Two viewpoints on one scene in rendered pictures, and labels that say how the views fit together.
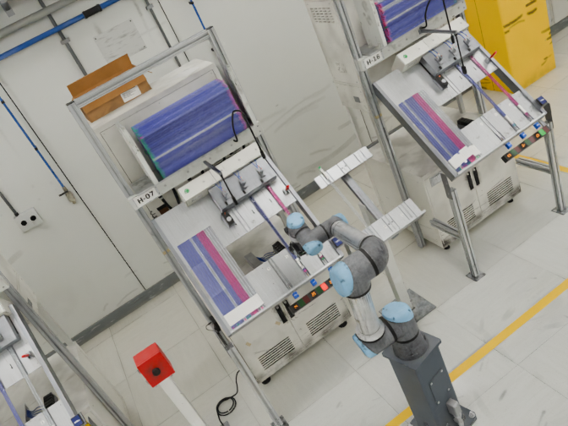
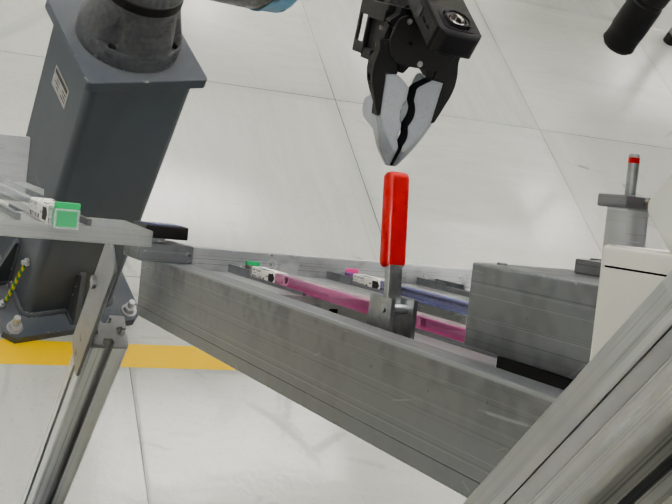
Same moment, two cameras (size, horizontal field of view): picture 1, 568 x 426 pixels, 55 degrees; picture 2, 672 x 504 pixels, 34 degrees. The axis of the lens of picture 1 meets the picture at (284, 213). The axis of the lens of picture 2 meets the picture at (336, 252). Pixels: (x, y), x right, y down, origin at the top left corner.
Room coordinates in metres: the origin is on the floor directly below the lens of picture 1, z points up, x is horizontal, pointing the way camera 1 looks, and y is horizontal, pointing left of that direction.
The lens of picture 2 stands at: (2.99, -0.28, 1.51)
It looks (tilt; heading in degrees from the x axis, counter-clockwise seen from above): 42 degrees down; 160
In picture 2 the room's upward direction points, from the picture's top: 30 degrees clockwise
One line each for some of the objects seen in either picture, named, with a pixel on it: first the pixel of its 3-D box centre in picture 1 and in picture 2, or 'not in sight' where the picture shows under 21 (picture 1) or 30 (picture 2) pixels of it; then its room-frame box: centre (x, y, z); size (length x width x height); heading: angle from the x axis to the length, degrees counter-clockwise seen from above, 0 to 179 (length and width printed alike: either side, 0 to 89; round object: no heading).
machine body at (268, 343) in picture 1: (267, 296); not in sight; (2.76, 0.32, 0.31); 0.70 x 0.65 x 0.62; 105
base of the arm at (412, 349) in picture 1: (407, 338); (136, 11); (1.66, -0.24, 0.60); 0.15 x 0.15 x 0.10
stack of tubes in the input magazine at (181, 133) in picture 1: (190, 128); not in sight; (2.66, 0.23, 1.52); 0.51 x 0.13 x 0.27; 105
